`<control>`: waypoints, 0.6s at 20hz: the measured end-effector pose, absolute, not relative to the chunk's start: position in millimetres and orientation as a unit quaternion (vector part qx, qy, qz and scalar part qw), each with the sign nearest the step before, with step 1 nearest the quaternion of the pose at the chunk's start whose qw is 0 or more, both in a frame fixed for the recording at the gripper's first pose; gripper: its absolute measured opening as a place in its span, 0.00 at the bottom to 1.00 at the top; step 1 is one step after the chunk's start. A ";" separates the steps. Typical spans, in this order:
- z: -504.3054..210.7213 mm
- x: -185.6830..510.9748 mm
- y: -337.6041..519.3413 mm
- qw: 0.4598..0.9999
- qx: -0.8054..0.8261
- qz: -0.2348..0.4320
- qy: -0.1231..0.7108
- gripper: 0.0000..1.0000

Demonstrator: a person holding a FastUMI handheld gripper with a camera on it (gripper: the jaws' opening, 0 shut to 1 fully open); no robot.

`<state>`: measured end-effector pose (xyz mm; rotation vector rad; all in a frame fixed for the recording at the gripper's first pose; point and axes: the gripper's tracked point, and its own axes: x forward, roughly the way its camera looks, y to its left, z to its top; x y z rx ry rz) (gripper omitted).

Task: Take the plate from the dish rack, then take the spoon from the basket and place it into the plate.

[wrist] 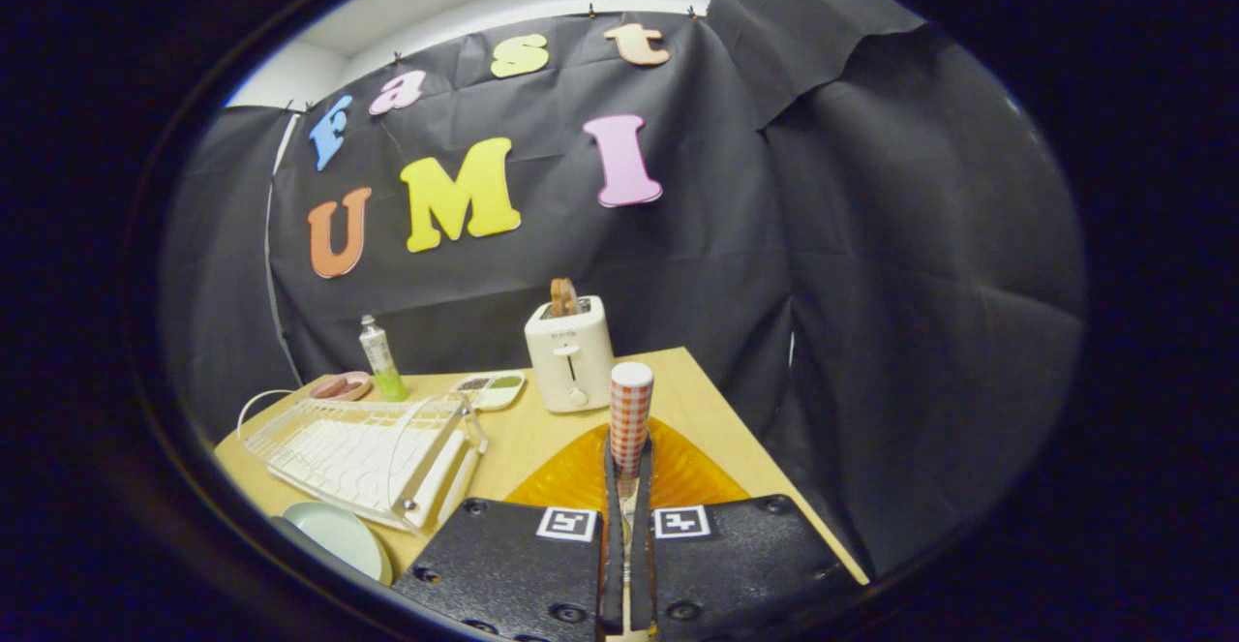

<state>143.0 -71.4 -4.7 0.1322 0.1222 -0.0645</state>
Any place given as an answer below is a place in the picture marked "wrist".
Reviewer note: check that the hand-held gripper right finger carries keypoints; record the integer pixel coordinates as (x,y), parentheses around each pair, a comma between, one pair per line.
(643,565)

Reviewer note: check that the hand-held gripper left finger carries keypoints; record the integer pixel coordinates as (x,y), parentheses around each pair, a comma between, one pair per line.
(613,565)

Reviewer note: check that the light green plate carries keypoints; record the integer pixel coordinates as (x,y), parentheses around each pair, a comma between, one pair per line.
(339,535)

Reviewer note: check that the pink oval dish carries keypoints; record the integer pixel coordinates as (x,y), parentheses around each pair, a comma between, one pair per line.
(360,393)

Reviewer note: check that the white divided grain tray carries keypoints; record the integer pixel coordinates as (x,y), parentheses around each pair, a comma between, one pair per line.
(498,398)

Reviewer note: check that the white toaster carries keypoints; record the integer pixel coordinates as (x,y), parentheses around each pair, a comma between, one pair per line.
(571,361)

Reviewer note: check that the brown bread slice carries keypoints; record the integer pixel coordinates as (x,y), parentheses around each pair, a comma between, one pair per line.
(561,295)

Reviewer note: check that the white drip tray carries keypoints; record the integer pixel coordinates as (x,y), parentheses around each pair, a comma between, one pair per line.
(339,458)

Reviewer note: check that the clear bottle green liquid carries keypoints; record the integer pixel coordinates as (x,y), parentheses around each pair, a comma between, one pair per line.
(379,351)

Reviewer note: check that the brown food piece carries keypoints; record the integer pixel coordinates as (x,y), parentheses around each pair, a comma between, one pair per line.
(334,387)

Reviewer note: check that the black backdrop cloth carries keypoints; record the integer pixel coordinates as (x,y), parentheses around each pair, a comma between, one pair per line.
(871,284)

